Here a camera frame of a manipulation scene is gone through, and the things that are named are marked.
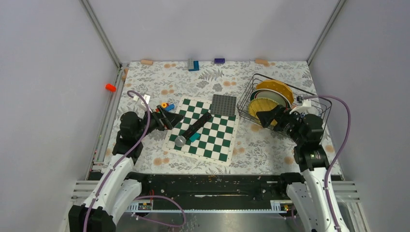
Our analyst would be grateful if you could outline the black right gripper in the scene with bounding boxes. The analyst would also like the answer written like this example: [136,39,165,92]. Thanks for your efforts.
[256,104,305,145]

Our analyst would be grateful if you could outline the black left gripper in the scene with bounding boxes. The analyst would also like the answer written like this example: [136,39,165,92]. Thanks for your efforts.
[135,105,184,141]

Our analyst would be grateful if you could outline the yellow woven plate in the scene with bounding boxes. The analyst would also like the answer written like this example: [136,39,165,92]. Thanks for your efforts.
[248,98,279,124]

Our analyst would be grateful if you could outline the white plate green rim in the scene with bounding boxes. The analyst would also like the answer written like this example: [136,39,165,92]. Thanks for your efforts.
[249,88,291,107]

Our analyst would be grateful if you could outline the yellow orange plate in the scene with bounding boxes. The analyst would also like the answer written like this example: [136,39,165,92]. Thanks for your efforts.
[255,80,294,104]

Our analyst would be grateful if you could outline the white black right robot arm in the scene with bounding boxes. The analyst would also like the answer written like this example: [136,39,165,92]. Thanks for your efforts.
[256,105,349,232]

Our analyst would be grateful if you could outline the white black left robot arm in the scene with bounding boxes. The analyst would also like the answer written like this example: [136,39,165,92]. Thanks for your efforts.
[68,106,184,232]

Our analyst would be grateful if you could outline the colourful lego brick toy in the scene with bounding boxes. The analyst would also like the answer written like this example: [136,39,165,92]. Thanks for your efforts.
[161,102,175,112]

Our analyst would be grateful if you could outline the black glitter microphone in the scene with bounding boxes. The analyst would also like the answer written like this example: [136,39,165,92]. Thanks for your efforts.
[175,112,212,147]

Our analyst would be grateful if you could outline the teal block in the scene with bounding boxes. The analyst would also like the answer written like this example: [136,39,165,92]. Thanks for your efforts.
[189,132,201,143]

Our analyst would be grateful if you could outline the grey lego baseplate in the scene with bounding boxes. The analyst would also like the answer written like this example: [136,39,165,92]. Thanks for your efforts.
[210,94,237,116]

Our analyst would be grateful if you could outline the right wooden block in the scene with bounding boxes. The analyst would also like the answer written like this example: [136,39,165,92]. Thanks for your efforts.
[255,58,270,67]

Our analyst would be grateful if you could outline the wooden block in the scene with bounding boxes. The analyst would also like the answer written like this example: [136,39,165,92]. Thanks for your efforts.
[255,58,270,67]
[140,59,154,66]

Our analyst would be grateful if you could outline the green white chessboard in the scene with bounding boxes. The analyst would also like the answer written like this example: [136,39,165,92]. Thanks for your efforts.
[162,96,239,166]

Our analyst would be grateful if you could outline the grey blue lego bricks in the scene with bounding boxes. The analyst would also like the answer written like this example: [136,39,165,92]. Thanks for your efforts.
[187,58,199,72]

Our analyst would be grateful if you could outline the left wooden block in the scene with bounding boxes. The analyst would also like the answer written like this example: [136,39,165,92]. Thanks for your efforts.
[140,59,154,66]

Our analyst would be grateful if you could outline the orange red cylinder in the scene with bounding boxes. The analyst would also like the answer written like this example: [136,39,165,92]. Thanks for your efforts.
[105,84,117,92]

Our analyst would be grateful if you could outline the purple lego brick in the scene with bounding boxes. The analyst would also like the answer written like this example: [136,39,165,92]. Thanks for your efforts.
[214,58,225,64]

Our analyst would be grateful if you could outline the black wire dish rack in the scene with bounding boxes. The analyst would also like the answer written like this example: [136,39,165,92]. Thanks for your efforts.
[236,73,332,132]

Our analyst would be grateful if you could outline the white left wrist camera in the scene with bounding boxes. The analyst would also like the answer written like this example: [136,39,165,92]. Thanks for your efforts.
[133,94,152,111]

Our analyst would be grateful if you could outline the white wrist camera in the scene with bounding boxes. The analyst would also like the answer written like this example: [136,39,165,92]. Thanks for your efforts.
[133,94,152,111]
[291,95,322,116]

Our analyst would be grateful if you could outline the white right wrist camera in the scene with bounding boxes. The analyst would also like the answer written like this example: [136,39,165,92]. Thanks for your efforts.
[291,95,322,116]

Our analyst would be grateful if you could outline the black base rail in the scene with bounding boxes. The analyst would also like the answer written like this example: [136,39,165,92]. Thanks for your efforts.
[125,172,307,211]

